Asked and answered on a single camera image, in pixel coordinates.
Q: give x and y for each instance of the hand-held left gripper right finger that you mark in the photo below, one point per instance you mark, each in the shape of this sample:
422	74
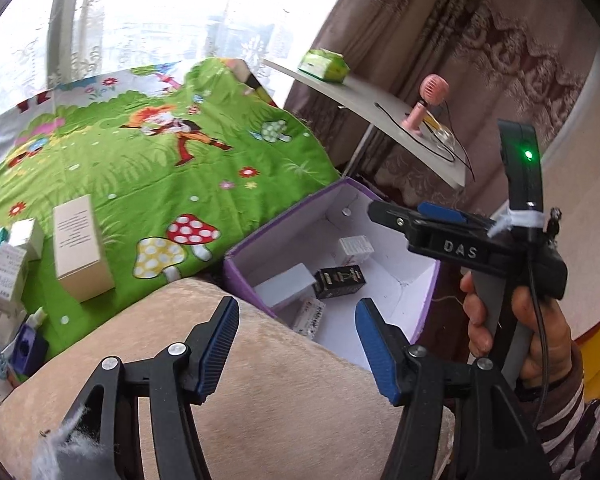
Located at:
375	355

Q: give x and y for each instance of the white lace curtain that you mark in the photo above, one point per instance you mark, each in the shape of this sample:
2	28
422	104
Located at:
145	15

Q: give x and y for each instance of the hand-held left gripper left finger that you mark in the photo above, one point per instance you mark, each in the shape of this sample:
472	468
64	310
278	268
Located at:
220	350

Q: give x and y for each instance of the person's right hand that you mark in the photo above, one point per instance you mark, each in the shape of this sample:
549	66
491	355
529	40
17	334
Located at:
477	320

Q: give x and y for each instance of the dark blue plastic container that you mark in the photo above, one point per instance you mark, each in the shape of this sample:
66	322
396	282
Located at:
27	352

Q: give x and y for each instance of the white side table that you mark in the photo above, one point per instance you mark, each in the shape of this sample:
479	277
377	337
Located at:
360	110

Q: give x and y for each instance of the white blue printed carton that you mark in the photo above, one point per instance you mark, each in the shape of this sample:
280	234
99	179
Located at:
5	275

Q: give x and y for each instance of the green cartoon printed blanket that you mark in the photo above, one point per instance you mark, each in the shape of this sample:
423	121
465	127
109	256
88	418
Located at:
130	175

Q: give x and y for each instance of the black gold printed box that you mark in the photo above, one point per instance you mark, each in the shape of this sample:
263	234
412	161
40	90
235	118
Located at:
340	281

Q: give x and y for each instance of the small clear glass jar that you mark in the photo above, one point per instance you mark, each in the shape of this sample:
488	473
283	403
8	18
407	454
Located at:
440	134

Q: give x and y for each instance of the beige plush cushion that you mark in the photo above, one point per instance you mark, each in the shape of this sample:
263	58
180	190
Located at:
280	385

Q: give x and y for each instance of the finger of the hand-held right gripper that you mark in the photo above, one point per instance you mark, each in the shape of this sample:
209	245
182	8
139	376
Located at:
385	215
442	212

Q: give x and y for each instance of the pink handheld fan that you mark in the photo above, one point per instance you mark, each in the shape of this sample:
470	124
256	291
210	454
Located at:
432	86

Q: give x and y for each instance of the white red printed box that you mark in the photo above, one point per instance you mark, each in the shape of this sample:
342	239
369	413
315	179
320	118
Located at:
310	316

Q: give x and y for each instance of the grey fluffy tuft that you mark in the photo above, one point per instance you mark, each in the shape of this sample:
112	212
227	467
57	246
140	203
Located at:
65	452

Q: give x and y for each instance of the green tissue pack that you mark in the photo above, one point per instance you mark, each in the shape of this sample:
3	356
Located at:
325	66

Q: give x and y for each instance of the grey window post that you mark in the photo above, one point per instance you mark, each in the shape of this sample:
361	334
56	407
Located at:
62	20

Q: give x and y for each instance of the purple storage box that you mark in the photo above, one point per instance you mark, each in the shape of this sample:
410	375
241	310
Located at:
245	272

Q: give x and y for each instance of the brown patterned curtain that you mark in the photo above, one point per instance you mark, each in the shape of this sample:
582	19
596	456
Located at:
480	35

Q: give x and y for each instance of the grey white box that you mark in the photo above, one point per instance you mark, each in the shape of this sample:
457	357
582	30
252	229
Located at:
285	285

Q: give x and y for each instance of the small white striped box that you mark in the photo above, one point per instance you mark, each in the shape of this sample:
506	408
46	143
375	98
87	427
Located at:
355	249

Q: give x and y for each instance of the tall beige cardboard box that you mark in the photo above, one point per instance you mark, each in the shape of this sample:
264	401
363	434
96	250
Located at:
80	250

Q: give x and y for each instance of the person's right forearm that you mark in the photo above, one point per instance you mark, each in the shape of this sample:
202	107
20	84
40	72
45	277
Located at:
580	430

